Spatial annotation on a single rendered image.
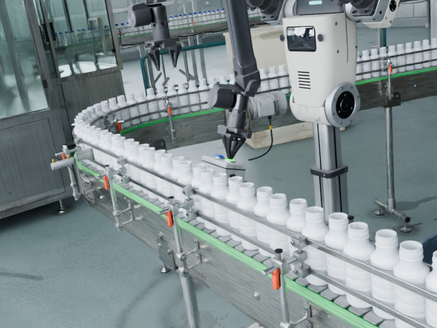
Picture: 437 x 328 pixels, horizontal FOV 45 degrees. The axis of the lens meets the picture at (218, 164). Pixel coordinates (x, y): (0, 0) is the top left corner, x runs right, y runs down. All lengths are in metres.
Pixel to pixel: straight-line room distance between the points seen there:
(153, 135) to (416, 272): 2.13
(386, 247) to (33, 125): 3.72
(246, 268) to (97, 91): 5.46
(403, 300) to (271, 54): 4.63
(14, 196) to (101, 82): 2.54
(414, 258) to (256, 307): 0.52
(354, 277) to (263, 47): 4.52
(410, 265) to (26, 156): 3.80
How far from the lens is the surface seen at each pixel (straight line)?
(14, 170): 4.48
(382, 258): 1.01
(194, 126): 2.96
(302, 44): 1.87
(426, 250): 1.47
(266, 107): 2.89
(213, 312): 2.94
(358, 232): 1.02
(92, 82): 6.60
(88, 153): 2.18
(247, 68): 1.57
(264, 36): 5.44
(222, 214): 1.39
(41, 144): 4.49
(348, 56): 1.88
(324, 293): 1.15
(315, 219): 1.10
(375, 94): 3.38
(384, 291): 1.03
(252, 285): 1.33
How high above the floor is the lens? 1.62
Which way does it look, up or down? 18 degrees down
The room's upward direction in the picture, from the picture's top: 8 degrees counter-clockwise
